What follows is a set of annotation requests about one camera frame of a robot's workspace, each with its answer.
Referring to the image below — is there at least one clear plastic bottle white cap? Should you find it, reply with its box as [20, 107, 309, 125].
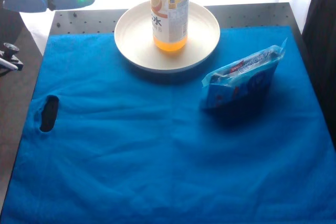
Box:
[150, 0, 190, 53]

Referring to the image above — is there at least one white round plate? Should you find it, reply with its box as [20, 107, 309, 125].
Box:
[114, 0, 221, 74]

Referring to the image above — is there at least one blue cloth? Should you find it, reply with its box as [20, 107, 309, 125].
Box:
[0, 26, 336, 224]

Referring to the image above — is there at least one black metal clamp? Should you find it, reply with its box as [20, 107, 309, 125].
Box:
[0, 42, 25, 77]

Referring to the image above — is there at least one black backdrop curtain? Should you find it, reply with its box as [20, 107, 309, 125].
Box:
[301, 0, 336, 143]

